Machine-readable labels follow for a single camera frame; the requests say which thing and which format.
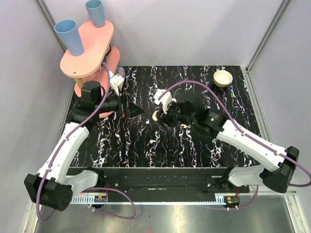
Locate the beige wooden bowl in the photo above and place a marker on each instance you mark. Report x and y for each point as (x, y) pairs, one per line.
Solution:
(222, 78)

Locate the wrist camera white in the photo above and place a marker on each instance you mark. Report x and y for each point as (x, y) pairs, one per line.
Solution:
(116, 82)
(164, 99)

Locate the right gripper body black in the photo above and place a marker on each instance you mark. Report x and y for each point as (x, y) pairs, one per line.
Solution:
(174, 116)

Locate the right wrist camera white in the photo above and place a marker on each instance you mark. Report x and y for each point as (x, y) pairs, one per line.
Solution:
(164, 99)

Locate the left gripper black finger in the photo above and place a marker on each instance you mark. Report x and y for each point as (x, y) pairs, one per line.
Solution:
(133, 108)
(134, 115)

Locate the black marbled table mat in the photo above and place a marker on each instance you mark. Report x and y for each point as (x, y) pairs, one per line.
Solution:
(121, 142)

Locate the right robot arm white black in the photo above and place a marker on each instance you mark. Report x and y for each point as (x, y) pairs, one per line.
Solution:
(276, 164)

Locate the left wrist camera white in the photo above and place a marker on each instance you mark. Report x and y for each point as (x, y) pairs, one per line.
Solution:
(116, 82)

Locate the beige earbud charging case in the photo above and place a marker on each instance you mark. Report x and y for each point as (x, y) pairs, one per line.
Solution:
(156, 116)

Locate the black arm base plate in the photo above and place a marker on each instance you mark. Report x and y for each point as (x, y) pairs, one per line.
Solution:
(164, 185)

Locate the pink three tier shelf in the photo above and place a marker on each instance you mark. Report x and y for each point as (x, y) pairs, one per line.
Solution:
(88, 66)

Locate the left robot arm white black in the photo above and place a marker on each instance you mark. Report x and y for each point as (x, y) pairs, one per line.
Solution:
(49, 186)

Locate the blue cup rear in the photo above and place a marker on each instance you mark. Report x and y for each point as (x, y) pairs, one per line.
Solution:
(95, 11)

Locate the blue mug on shelf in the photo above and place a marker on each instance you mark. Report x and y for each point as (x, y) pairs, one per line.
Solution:
(120, 70)

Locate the blue cup front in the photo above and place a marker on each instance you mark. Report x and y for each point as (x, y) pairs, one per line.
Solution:
(68, 32)

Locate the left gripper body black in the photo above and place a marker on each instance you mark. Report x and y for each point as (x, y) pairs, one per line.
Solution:
(125, 105)

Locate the blue cup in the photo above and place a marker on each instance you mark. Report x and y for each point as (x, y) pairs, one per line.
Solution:
(95, 11)
(68, 32)

